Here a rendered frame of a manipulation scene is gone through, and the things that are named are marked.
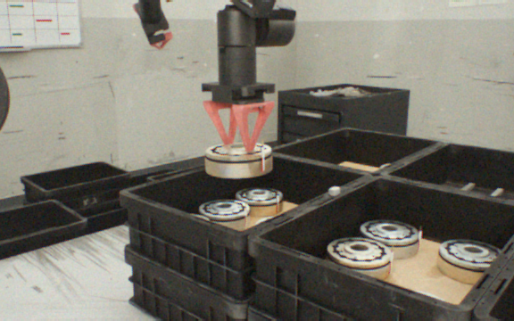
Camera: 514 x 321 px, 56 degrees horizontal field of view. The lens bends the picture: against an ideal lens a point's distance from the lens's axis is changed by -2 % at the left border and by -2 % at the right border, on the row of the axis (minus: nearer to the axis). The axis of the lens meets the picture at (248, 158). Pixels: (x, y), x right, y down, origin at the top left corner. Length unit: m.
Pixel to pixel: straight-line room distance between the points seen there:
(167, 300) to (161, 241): 0.11
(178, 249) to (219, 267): 0.09
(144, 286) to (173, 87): 3.41
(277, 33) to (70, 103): 3.13
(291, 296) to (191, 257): 0.19
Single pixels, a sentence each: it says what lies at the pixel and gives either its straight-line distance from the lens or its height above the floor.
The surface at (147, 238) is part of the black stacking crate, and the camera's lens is 0.87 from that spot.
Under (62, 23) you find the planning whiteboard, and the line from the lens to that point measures 3.76.
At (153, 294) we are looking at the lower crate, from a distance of 0.90.
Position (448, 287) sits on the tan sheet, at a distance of 0.81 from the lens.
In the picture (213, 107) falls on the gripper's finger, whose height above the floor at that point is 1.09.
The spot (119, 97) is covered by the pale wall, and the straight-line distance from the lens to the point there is 3.97.
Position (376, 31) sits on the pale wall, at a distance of 4.68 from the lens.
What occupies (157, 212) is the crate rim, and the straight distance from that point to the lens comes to 0.80.
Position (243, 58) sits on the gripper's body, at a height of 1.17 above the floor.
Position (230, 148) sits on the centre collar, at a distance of 0.74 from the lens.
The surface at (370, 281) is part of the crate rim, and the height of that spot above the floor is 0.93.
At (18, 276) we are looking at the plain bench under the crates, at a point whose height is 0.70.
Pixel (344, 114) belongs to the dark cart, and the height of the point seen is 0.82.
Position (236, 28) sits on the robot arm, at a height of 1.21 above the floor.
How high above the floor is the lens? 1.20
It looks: 15 degrees down
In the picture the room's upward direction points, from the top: straight up
